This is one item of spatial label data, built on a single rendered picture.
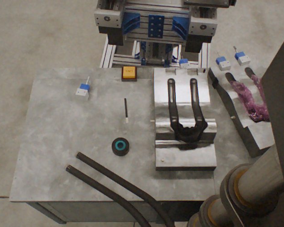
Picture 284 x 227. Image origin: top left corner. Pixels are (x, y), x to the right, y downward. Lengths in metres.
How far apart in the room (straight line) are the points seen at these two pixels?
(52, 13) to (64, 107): 1.77
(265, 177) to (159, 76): 1.07
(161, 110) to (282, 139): 1.08
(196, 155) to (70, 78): 0.76
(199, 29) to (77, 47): 1.47
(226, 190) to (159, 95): 0.90
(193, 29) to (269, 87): 1.30
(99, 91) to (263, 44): 1.85
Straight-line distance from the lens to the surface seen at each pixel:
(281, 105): 0.32
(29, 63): 2.83
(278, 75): 0.33
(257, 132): 1.40
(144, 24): 1.80
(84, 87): 1.53
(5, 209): 2.32
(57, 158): 1.43
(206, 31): 1.63
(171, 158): 1.32
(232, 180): 0.60
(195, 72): 1.55
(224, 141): 1.46
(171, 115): 1.34
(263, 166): 0.47
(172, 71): 1.53
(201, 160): 1.33
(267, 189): 0.51
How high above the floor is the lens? 2.09
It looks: 61 degrees down
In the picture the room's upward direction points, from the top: straight up
